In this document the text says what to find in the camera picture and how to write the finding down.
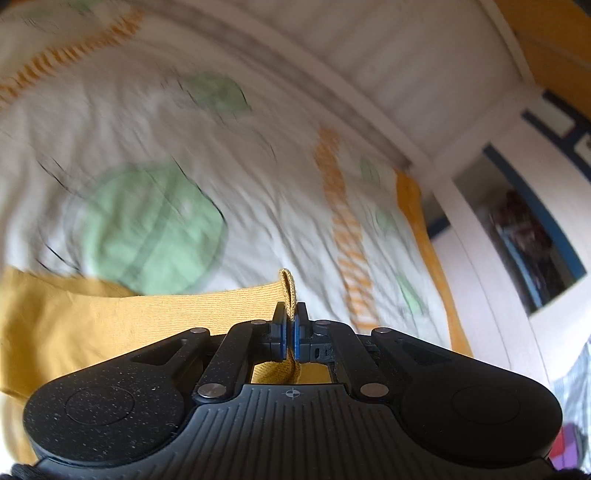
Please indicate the white wooden bed frame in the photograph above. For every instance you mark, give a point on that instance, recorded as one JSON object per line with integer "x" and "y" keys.
{"x": 432, "y": 83}

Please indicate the orange wooden wall panel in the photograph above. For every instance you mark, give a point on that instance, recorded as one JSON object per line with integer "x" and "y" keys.
{"x": 555, "y": 39}

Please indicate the mustard yellow knitted sweater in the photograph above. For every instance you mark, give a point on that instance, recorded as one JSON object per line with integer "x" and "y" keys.
{"x": 52, "y": 326}

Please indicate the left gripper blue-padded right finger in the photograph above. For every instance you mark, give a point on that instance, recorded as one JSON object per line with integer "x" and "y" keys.
{"x": 337, "y": 346}

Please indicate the white leaf-print duvet cover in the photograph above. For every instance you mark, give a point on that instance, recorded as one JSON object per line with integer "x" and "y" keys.
{"x": 135, "y": 150}

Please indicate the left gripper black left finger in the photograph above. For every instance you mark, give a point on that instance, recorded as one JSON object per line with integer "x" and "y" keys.
{"x": 246, "y": 345}

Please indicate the white shelf unit, blue trim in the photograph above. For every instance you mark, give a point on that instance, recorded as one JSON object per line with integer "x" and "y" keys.
{"x": 541, "y": 261}

